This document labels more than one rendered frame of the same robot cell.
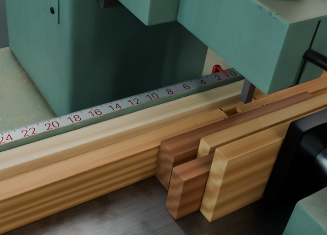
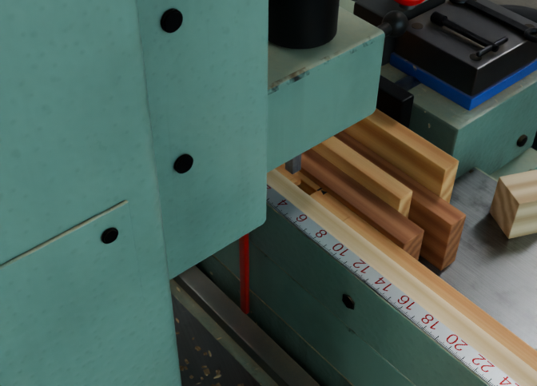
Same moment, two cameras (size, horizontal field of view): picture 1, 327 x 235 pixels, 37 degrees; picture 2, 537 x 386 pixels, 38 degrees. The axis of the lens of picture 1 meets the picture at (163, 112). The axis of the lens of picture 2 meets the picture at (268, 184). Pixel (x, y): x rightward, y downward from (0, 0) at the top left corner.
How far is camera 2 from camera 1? 0.59 m
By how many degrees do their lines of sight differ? 67
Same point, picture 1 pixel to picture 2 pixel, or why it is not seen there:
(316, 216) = (471, 119)
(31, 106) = not seen: outside the picture
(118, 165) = (447, 290)
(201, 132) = (368, 208)
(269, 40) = (370, 65)
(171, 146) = (409, 233)
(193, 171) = (447, 208)
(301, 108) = not seen: hidden behind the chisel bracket
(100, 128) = (421, 298)
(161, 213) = (452, 273)
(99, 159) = (461, 301)
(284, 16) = (372, 33)
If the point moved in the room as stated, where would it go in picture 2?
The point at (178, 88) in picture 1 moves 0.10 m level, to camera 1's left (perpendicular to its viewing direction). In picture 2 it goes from (309, 224) to (321, 342)
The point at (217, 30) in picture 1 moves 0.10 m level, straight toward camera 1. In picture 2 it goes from (304, 128) to (455, 134)
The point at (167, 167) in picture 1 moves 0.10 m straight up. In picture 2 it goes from (415, 252) to (436, 146)
